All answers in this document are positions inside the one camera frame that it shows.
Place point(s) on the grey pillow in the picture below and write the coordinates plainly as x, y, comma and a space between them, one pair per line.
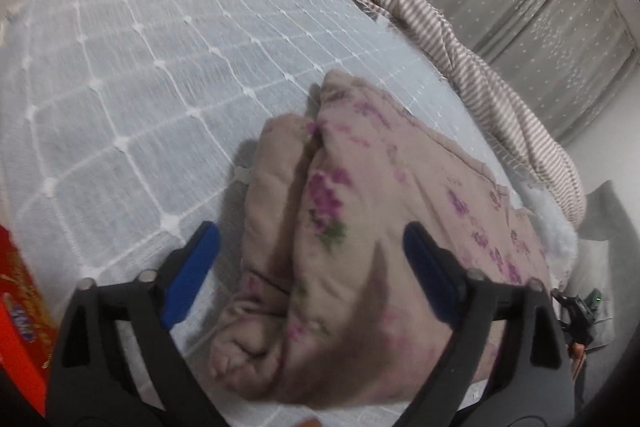
608, 262

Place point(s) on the pink floral quilted garment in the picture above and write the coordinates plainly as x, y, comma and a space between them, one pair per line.
329, 312

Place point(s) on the grey dotted curtain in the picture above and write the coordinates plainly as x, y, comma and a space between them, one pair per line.
566, 59

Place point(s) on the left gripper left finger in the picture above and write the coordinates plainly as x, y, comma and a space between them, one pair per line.
90, 380

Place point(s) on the brown striped blanket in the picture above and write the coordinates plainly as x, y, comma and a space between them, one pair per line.
497, 108

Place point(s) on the red cardboard box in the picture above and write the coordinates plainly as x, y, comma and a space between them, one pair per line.
27, 331

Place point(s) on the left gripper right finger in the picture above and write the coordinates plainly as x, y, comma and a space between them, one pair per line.
530, 383

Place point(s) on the light blue grid bedspread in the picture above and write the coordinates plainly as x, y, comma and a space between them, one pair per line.
127, 123

